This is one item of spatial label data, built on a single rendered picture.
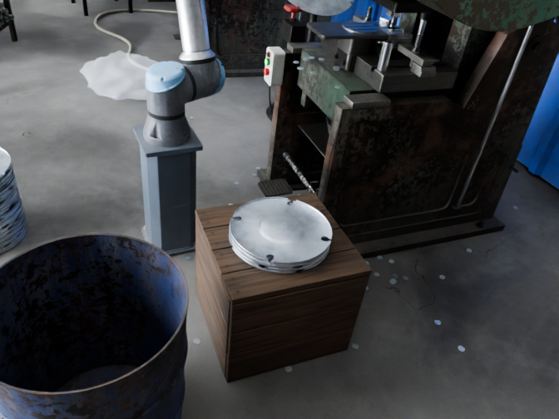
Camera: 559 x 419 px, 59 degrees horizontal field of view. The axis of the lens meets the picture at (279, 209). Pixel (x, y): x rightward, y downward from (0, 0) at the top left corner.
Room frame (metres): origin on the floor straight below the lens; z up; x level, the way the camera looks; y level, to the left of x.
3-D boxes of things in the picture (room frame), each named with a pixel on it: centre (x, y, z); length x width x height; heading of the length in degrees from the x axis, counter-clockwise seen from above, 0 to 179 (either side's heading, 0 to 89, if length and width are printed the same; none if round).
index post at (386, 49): (1.57, -0.27, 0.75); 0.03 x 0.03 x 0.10; 26
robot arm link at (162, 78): (1.41, 0.39, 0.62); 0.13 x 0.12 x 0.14; 142
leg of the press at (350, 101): (1.60, -0.55, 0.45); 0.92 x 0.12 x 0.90; 116
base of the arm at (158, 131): (1.40, 0.40, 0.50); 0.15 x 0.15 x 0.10
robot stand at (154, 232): (1.40, 0.40, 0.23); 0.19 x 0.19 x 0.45; 30
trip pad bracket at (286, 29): (1.96, 0.04, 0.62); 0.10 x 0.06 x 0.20; 26
